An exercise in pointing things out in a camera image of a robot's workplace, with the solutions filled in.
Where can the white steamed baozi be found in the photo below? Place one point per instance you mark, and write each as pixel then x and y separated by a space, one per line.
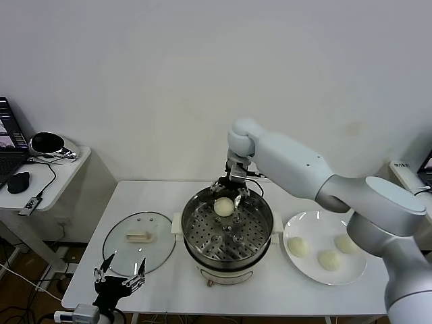
pixel 342 243
pixel 330 260
pixel 223 206
pixel 298 246

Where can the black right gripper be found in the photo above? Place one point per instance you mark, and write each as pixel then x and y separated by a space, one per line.
pixel 227 182

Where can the grey usb hub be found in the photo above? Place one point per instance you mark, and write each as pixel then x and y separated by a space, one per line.
pixel 31 204

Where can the white side desk with label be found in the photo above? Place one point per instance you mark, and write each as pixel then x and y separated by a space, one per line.
pixel 403 173

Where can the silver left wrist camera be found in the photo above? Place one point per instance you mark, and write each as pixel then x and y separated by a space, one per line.
pixel 86 312

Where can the black computer mouse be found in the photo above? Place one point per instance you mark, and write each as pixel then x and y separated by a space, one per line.
pixel 19 182

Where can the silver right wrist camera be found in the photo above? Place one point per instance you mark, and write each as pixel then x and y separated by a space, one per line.
pixel 238 173

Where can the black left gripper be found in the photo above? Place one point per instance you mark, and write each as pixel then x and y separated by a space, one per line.
pixel 108 287

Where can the perforated steel steamer basket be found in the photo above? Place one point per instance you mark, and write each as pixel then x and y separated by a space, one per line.
pixel 202 229

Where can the chrome and black headset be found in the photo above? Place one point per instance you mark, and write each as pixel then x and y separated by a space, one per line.
pixel 50 143

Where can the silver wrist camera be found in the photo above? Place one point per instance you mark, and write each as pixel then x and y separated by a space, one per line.
pixel 238 173
pixel 86 312

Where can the dark laptop with blue edge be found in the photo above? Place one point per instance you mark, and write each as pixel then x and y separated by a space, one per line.
pixel 426 168

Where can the white round plate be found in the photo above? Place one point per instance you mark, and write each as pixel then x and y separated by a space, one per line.
pixel 303 270

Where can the black open laptop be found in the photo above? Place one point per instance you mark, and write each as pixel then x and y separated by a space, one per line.
pixel 10 128

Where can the white printed desk label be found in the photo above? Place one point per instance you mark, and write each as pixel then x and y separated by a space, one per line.
pixel 401 165

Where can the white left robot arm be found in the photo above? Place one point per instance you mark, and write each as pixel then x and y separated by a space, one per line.
pixel 109 317

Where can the white rounded side desk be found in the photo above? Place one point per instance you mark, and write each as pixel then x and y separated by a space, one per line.
pixel 72 168

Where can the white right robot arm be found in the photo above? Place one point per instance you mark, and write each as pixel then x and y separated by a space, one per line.
pixel 290 158

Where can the cream electric pot base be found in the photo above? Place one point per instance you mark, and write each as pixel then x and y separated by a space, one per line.
pixel 226 275

